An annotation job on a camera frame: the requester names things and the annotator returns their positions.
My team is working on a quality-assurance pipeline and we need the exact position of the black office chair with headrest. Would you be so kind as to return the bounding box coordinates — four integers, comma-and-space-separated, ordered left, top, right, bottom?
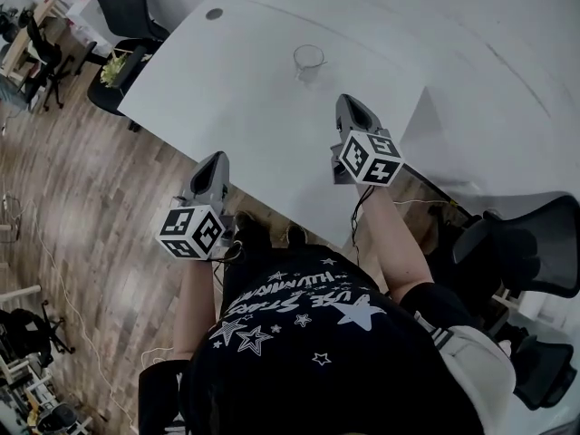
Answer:
85, 0, 172, 118

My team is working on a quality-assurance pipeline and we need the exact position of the white storage box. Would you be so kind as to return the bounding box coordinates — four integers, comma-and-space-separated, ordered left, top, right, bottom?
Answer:
64, 0, 115, 59

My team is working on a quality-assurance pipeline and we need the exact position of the person's left shoe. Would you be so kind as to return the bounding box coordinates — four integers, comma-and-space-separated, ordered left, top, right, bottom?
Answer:
232, 209, 269, 249

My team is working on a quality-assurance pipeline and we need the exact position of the clear glass beaker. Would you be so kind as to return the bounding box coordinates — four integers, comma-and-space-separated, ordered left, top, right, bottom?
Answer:
292, 43, 327, 86

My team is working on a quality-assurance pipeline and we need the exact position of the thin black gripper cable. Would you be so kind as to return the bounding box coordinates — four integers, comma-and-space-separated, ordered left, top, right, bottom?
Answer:
350, 183, 376, 267
211, 237, 247, 267

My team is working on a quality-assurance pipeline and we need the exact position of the person's right shoe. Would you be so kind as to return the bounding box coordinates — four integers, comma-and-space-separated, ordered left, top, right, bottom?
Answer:
284, 223, 310, 247

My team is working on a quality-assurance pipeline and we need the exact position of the light wooden table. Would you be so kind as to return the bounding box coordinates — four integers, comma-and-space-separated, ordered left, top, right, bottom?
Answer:
0, 0, 63, 84

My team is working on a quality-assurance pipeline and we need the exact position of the person's right forearm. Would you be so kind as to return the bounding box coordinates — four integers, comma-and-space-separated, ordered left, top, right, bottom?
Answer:
356, 182, 435, 299

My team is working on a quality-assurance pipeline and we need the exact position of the person's shoe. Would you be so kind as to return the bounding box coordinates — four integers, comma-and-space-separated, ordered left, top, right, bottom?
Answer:
284, 223, 310, 247
232, 209, 269, 249

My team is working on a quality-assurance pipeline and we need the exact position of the black star print shirt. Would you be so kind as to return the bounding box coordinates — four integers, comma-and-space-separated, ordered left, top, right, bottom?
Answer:
137, 241, 487, 435

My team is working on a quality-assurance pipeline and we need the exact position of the white shelf rack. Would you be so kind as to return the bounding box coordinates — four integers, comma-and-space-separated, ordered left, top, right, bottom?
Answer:
0, 354, 92, 435

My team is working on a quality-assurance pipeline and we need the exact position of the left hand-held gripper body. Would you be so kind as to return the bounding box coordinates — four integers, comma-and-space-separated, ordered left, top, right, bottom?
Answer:
155, 195, 237, 262

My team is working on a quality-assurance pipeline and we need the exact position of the yellow-green leafy bundle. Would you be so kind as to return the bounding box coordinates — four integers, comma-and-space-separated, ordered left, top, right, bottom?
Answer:
99, 52, 131, 89

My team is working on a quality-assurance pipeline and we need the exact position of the white floor cable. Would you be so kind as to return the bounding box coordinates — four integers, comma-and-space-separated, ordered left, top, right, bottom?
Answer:
0, 191, 138, 426

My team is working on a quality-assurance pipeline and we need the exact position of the yellow cable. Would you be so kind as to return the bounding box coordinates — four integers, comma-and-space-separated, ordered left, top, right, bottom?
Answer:
391, 198, 459, 208

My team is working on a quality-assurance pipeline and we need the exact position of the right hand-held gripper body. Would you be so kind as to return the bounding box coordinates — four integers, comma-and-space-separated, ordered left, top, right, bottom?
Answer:
329, 127, 405, 186

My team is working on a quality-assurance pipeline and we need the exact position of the black mesh office chair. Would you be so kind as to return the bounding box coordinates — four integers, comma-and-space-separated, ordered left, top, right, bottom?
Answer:
509, 332, 577, 412
451, 190, 580, 299

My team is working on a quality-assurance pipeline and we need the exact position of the person's left forearm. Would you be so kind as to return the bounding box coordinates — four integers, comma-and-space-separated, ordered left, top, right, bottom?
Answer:
173, 256, 224, 363

